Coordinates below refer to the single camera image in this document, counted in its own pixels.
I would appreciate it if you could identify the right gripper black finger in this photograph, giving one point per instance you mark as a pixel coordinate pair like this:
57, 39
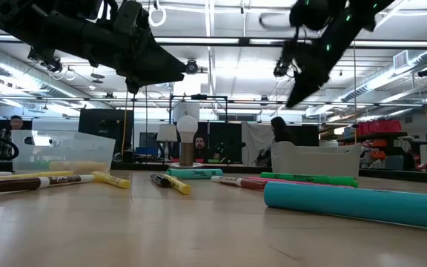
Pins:
302, 89

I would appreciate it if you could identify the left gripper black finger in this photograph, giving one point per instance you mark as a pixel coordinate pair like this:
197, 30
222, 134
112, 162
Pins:
161, 57
161, 74

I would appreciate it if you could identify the pink highlighter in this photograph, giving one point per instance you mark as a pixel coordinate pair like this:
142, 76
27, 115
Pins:
284, 182

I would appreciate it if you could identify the teal Sharpie highlighter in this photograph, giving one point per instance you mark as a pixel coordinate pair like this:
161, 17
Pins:
195, 173

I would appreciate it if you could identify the black whiteboard marker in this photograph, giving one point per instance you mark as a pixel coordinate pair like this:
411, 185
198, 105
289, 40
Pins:
159, 180

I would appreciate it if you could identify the brown whiteboard marker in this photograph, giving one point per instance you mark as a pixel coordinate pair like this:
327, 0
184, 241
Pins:
13, 184
250, 183

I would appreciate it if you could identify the slim yellow highlighter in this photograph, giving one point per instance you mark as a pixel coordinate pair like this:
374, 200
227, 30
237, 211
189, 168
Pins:
50, 173
180, 185
111, 180

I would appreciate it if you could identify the blue highlighter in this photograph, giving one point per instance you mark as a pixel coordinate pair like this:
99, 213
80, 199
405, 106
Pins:
347, 204

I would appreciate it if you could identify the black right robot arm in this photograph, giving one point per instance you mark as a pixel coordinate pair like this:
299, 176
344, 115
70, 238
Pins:
350, 18

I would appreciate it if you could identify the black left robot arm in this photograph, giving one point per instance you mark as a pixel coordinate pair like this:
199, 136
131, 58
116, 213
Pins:
50, 26

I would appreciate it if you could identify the person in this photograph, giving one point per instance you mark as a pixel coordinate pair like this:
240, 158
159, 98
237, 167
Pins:
6, 139
200, 144
280, 130

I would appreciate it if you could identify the table lamp white shade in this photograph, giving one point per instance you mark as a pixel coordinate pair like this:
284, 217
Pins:
167, 132

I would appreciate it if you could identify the white bulb on round base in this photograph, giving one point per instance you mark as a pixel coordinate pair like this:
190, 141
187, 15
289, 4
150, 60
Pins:
187, 128

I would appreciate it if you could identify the white hanging sheet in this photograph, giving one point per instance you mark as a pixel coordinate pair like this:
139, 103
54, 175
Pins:
250, 137

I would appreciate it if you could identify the black ceiling spotlight cluster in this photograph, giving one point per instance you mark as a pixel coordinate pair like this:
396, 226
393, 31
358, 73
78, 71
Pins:
54, 66

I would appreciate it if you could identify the grey plastic bin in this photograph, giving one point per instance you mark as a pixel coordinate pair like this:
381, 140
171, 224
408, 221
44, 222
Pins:
317, 163

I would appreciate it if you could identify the black partition panel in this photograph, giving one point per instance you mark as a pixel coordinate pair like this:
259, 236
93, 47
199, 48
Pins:
102, 126

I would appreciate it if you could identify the black storage shelf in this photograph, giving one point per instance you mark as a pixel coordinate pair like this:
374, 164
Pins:
373, 136

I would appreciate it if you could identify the red storage bins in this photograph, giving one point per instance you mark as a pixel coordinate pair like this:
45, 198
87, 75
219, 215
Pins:
378, 128

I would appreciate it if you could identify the black ceiling device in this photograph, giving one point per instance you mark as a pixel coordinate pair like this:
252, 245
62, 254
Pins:
426, 72

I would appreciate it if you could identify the clear plastic bin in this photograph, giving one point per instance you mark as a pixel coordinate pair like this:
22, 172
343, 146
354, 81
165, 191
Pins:
69, 148

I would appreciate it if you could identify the black ceiling camera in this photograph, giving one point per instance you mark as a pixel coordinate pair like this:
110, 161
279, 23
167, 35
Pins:
281, 69
191, 67

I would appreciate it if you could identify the black metal rack frame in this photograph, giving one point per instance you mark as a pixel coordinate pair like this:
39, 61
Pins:
198, 97

